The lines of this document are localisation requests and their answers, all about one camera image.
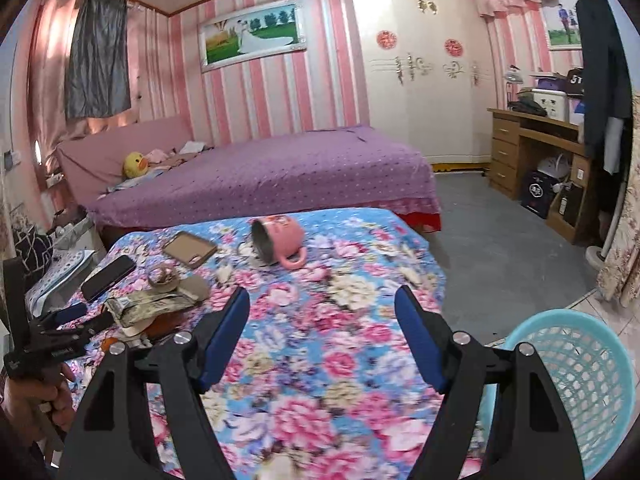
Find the black smartphone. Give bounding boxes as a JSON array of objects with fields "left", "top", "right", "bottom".
[{"left": 80, "top": 255, "right": 137, "bottom": 302}]

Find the white storage box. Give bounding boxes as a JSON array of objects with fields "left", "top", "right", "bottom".
[{"left": 530, "top": 88, "right": 570, "bottom": 122}]

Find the black patterned cushion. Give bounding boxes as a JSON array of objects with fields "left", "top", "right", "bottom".
[{"left": 12, "top": 225, "right": 55, "bottom": 286}]

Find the floral blanket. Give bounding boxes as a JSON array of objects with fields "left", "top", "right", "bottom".
[{"left": 27, "top": 207, "right": 491, "bottom": 480}]

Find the person's left hand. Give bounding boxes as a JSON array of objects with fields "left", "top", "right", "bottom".
[{"left": 0, "top": 362, "right": 77, "bottom": 441}]

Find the white wardrobe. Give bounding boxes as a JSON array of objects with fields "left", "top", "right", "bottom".
[{"left": 348, "top": 0, "right": 496, "bottom": 165}]

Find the grey curtain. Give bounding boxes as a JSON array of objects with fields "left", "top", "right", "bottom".
[{"left": 64, "top": 0, "right": 133, "bottom": 121}]

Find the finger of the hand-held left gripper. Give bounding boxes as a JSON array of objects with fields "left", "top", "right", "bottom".
[
  {"left": 60, "top": 312, "right": 118, "bottom": 339},
  {"left": 37, "top": 304, "right": 86, "bottom": 329}
]

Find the black printed bag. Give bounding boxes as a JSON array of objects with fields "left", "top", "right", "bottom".
[{"left": 520, "top": 170, "right": 560, "bottom": 220}]

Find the yellow duck plush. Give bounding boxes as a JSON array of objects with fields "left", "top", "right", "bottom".
[{"left": 122, "top": 151, "right": 151, "bottom": 179}]

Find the light blue plastic basket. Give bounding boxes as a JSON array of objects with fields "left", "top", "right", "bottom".
[{"left": 480, "top": 310, "right": 637, "bottom": 480}]

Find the dark hanging jacket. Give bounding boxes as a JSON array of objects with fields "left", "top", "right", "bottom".
[{"left": 575, "top": 0, "right": 633, "bottom": 176}]

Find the paper wrapper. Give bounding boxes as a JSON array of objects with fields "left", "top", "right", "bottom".
[{"left": 104, "top": 292, "right": 198, "bottom": 328}]

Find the white dotted cloth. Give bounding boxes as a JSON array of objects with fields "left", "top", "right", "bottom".
[{"left": 27, "top": 249, "right": 96, "bottom": 306}]

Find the wooden desk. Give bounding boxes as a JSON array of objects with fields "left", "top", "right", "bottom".
[{"left": 487, "top": 107, "right": 601, "bottom": 247}]

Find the beige floral curtain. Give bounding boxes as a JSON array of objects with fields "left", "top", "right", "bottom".
[
  {"left": 0, "top": 180, "right": 28, "bottom": 261},
  {"left": 596, "top": 87, "right": 640, "bottom": 308}
]

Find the white appliance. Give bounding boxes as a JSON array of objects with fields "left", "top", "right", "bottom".
[{"left": 537, "top": 155, "right": 571, "bottom": 181}]

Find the black cap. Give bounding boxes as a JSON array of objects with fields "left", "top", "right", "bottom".
[{"left": 565, "top": 67, "right": 586, "bottom": 98}]

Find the small tape roll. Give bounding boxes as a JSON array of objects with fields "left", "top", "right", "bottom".
[{"left": 147, "top": 264, "right": 178, "bottom": 291}]

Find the pink mug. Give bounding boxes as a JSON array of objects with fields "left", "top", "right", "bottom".
[{"left": 250, "top": 215, "right": 308, "bottom": 268}]

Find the framed wedding picture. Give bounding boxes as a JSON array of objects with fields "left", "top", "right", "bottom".
[{"left": 197, "top": 0, "right": 308, "bottom": 75}]

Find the dark clothes pile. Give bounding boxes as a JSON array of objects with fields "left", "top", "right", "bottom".
[{"left": 507, "top": 99, "right": 547, "bottom": 117}]

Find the pink headboard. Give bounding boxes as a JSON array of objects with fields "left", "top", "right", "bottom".
[{"left": 52, "top": 115, "right": 196, "bottom": 206}]

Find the person's left forearm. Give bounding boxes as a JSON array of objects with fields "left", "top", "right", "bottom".
[{"left": 0, "top": 410, "right": 56, "bottom": 480}]

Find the purple dotted bed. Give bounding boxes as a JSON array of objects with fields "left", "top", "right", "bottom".
[{"left": 85, "top": 125, "right": 443, "bottom": 248}]

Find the brown phone case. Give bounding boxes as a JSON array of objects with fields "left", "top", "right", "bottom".
[{"left": 162, "top": 231, "right": 218, "bottom": 269}]

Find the framed couple photo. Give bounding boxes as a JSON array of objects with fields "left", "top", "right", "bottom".
[{"left": 540, "top": 0, "right": 588, "bottom": 52}]

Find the desk lamp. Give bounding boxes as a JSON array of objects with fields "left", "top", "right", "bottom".
[{"left": 502, "top": 65, "right": 525, "bottom": 111}]

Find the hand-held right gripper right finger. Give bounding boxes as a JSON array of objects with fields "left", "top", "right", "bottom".
[{"left": 394, "top": 285, "right": 586, "bottom": 480}]

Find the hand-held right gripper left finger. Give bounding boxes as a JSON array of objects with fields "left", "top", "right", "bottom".
[{"left": 57, "top": 287, "right": 251, "bottom": 480}]

